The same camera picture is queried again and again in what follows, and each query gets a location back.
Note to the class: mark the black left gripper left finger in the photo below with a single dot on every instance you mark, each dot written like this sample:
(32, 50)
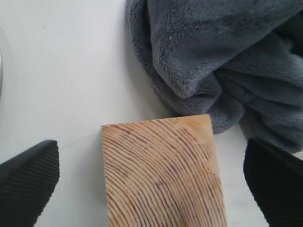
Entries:
(27, 182)

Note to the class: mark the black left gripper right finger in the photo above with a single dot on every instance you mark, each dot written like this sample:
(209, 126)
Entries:
(275, 179)

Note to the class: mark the wooden cube block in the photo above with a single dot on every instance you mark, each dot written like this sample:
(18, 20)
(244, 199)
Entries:
(163, 173)

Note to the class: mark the blue-grey fleece towel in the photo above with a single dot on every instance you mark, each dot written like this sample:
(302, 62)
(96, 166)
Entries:
(226, 58)

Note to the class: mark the round stainless steel plate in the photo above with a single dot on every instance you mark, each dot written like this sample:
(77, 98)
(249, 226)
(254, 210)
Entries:
(1, 73)

